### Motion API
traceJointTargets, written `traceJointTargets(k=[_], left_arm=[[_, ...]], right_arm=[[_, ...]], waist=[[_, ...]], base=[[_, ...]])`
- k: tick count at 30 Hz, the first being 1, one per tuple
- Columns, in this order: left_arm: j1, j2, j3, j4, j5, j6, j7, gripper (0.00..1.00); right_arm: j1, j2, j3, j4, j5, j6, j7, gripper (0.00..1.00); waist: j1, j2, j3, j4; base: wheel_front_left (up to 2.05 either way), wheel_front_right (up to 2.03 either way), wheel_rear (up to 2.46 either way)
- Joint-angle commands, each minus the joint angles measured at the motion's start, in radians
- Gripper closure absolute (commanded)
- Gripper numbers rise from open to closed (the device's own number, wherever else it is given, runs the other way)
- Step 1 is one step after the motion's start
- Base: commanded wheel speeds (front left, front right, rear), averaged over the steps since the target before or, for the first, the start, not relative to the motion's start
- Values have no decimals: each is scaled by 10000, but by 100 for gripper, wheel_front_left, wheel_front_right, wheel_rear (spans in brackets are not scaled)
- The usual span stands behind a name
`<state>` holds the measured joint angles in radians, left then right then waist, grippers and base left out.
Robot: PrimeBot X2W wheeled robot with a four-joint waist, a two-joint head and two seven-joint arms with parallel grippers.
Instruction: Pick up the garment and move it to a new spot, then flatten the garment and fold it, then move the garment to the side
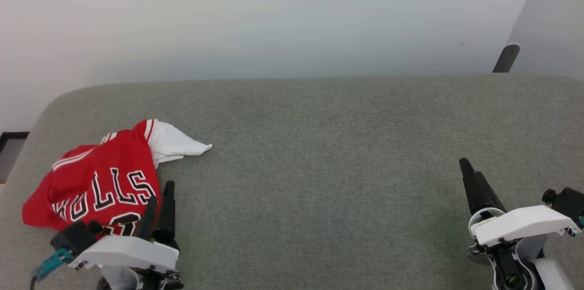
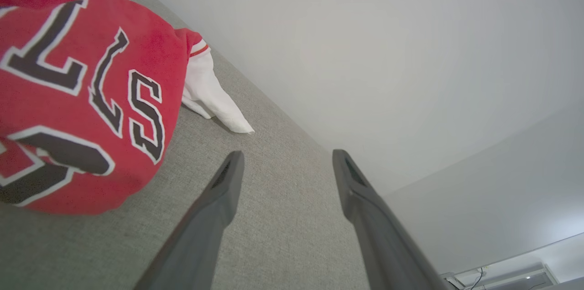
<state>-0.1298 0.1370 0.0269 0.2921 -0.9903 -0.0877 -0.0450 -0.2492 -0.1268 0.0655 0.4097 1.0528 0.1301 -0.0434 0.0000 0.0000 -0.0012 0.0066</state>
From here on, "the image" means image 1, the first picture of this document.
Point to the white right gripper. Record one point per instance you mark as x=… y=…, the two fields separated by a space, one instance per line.
x=520 y=224

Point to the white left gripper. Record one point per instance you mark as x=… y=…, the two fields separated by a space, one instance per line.
x=127 y=253

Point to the red and white basketball jersey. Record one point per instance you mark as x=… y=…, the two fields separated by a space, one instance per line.
x=100 y=176

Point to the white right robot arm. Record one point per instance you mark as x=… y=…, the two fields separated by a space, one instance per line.
x=554 y=274

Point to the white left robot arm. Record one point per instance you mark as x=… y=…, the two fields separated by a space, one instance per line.
x=116 y=278

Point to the grey fabric sofa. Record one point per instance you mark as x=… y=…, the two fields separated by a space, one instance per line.
x=319 y=180

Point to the black framed floor panel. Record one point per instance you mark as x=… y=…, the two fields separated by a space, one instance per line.
x=11 y=153

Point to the light grey partition panel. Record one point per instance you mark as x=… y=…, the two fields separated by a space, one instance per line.
x=552 y=16

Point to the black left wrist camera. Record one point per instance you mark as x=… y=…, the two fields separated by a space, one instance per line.
x=77 y=236

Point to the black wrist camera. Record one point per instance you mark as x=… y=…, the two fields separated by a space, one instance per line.
x=77 y=236
x=570 y=203

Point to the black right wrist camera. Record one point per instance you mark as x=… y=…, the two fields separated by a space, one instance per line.
x=570 y=203

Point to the dark grey panel bracket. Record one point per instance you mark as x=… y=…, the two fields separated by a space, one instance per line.
x=505 y=58

